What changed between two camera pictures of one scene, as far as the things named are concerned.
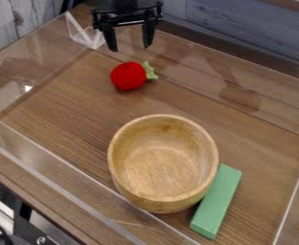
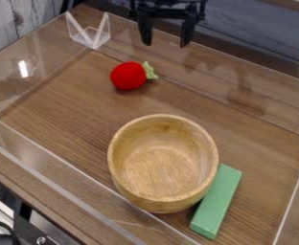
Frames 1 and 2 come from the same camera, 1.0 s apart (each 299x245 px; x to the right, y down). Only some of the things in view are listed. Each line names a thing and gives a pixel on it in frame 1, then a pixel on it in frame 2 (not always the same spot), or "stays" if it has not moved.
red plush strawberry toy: (131, 75) stays
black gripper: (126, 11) -> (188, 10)
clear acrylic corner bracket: (85, 35) stays
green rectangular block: (213, 205) stays
